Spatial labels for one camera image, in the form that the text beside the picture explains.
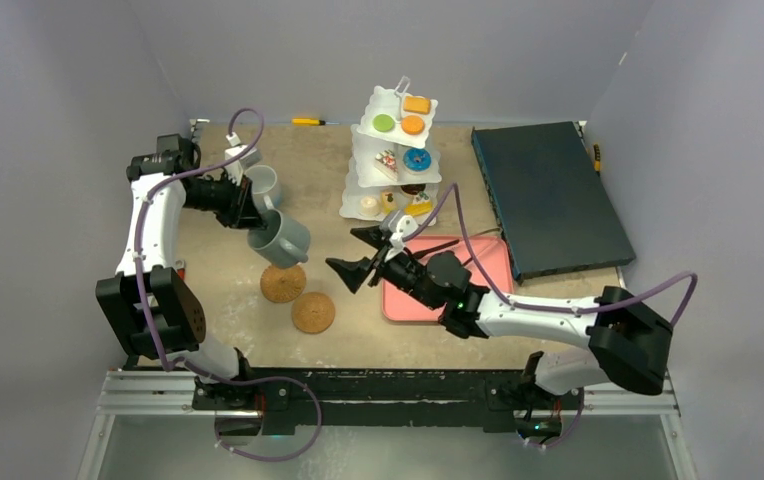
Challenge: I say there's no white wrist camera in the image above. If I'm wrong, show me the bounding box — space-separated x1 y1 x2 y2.
380 209 419 262
223 133 262 186

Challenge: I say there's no round waffle coaster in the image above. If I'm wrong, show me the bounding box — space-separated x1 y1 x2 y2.
291 292 336 334
259 265 307 303

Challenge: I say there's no chocolate sprinkle donut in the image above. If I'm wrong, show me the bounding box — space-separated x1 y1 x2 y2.
400 184 426 196

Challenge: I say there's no blue frosted donut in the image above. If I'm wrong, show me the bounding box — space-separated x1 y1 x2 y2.
402 148 433 175

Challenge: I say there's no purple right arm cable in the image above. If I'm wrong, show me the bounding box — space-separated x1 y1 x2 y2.
401 183 699 452

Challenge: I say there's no grey mug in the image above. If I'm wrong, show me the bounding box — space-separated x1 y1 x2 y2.
247 210 311 269

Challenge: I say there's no black spoon on tray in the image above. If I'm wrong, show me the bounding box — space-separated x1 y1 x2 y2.
413 239 459 260

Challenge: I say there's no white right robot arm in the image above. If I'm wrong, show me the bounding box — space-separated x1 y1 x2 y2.
326 227 673 407

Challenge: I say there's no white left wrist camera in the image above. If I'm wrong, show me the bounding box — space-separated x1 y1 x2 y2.
223 133 262 186

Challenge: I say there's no yellow triangular sprinkle cake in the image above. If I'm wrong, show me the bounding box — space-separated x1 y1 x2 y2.
403 192 433 217

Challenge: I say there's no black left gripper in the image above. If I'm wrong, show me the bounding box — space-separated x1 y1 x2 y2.
182 169 268 229

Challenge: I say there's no orange round cookie bottom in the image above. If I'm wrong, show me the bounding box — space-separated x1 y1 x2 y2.
400 115 425 136

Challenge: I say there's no yellow handled screwdriver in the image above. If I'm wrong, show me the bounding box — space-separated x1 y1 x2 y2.
291 117 338 126

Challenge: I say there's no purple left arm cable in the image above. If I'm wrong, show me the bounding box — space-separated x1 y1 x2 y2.
131 107 324 464

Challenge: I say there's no orange rectangular biscuit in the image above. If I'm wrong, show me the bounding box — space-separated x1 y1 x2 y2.
402 95 432 115

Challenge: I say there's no white triangular fruit cake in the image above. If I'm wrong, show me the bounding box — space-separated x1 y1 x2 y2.
373 149 399 182

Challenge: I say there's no white small cup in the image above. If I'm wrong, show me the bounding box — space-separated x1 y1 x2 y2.
245 165 283 212

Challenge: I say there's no green round macaron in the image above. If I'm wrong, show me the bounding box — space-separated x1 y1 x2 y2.
372 113 396 133

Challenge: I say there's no white three-tier cake stand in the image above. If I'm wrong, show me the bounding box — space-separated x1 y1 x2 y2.
339 76 442 222

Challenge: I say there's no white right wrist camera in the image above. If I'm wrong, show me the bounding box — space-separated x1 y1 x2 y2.
380 209 419 262

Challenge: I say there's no black fork on tray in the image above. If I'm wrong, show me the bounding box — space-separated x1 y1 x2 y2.
463 226 502 266

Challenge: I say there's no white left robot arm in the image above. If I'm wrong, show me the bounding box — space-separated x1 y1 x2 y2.
95 134 266 409

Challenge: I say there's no pink serving tray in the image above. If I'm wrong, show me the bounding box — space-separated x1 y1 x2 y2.
381 235 515 323

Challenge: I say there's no white round cake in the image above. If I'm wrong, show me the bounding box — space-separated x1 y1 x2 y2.
358 196 381 217

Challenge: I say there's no yellow black tool right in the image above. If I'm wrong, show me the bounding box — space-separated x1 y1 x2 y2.
592 144 602 175

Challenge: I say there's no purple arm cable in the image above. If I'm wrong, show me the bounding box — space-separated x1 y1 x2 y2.
401 183 699 452
131 107 324 464

